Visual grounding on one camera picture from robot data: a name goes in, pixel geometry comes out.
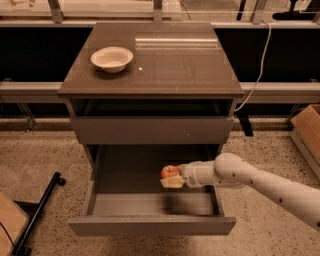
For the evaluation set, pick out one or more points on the grey top drawer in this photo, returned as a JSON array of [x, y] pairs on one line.
[[152, 130]]

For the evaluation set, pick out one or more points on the black metal stand leg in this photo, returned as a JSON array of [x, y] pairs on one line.
[[34, 211]]

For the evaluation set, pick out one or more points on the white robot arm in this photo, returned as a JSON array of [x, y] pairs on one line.
[[230, 170]]

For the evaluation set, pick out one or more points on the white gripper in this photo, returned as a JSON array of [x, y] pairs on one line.
[[190, 174]]

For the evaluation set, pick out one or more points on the open grey middle drawer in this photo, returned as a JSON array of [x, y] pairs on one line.
[[125, 196]]

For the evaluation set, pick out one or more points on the cardboard box at right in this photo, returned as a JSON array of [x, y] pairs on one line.
[[306, 135]]

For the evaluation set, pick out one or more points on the red apple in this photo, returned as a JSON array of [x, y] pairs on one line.
[[169, 171]]

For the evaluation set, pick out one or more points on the white paper bowl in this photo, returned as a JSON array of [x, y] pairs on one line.
[[112, 59]]

